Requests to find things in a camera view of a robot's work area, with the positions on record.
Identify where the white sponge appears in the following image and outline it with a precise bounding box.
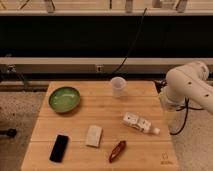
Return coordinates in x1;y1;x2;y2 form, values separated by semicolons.
86;125;102;148

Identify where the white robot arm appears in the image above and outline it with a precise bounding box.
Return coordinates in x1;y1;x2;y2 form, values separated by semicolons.
160;61;213;115

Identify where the green ceramic bowl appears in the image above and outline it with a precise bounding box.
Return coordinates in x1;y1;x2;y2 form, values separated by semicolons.
48;87;80;113

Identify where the translucent plastic cup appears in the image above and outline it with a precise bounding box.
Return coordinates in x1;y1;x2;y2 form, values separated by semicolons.
110;77;127;97

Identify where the white plastic bottle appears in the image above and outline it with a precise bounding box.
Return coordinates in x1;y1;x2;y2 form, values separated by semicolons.
123;113;160;135

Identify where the brown wooden boat-shaped object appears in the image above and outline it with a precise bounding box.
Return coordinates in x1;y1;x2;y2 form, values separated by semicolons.
109;140;126;163

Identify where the black rectangular block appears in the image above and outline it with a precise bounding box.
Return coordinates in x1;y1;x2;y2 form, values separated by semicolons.
49;135;69;162

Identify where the black knob at left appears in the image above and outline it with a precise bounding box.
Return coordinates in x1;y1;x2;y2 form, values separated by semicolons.
0;129;17;137

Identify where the black hanging cable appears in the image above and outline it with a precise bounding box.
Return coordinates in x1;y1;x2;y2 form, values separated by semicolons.
111;7;148;75

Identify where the black floor cable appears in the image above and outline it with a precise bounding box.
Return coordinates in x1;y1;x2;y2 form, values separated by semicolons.
169;97;190;136

